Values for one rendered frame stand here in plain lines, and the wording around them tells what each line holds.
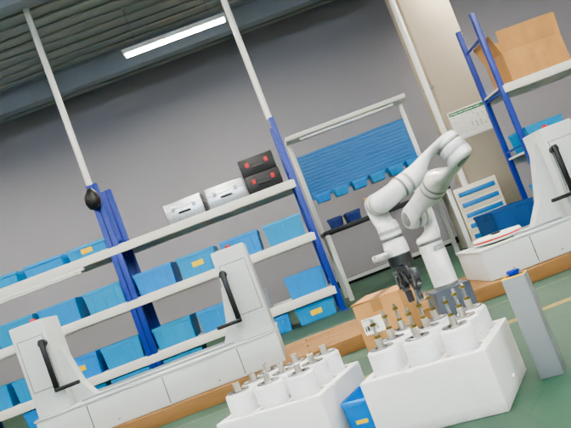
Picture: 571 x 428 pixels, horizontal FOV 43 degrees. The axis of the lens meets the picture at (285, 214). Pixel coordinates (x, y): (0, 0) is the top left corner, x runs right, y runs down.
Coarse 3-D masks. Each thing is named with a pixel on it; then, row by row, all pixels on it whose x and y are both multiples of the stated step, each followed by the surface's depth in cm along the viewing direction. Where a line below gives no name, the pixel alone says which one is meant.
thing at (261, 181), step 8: (272, 168) 686; (256, 176) 685; (264, 176) 685; (272, 176) 685; (280, 176) 685; (248, 184) 684; (256, 184) 684; (264, 184) 684; (272, 184) 684; (256, 192) 684
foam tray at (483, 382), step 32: (480, 352) 197; (512, 352) 222; (384, 384) 210; (416, 384) 206; (448, 384) 202; (480, 384) 198; (512, 384) 209; (384, 416) 211; (416, 416) 207; (448, 416) 203; (480, 416) 199
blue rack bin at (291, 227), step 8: (296, 216) 679; (272, 224) 678; (280, 224) 679; (288, 224) 679; (296, 224) 679; (264, 232) 679; (272, 232) 678; (280, 232) 679; (288, 232) 679; (296, 232) 679; (304, 232) 679; (272, 240) 678; (280, 240) 678
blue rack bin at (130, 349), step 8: (136, 336) 673; (112, 344) 715; (120, 344) 672; (128, 344) 673; (136, 344) 673; (104, 352) 673; (112, 352) 673; (120, 352) 673; (128, 352) 673; (136, 352) 672; (144, 352) 679; (112, 360) 672; (120, 360) 673; (128, 360) 673; (112, 368) 672
